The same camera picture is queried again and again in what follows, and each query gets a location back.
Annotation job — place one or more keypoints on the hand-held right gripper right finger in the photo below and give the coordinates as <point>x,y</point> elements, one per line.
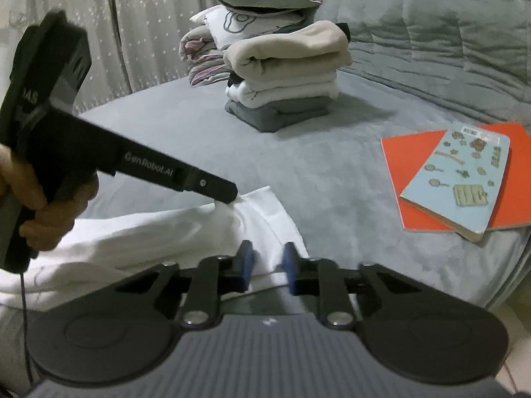
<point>290,269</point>

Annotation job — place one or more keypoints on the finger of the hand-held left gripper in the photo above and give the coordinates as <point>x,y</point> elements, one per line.
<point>207,184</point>

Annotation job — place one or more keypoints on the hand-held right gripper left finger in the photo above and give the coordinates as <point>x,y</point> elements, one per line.
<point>247,263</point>

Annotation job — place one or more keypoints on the white long-sleeve shirt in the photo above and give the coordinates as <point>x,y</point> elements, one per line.
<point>124,236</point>

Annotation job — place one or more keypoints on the person's left hand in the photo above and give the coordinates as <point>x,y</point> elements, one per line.
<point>23,180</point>

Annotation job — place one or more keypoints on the grey star-print curtain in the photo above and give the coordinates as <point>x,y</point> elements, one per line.
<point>157,29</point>
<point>99,4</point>

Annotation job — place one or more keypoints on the white folded garment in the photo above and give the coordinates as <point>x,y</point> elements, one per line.
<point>282,89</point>

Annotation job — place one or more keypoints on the folded floral quilt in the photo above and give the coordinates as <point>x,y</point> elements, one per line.
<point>199,54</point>

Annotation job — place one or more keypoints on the orange book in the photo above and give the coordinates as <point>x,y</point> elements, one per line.
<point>410,161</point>

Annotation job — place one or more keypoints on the white flower-outline pillow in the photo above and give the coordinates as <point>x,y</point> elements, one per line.
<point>220,23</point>

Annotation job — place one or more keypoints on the light blue illustrated book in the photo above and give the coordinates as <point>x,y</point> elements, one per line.
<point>456,174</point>

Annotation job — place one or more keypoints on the grey padded headboard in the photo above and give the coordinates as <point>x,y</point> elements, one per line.
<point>435,29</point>

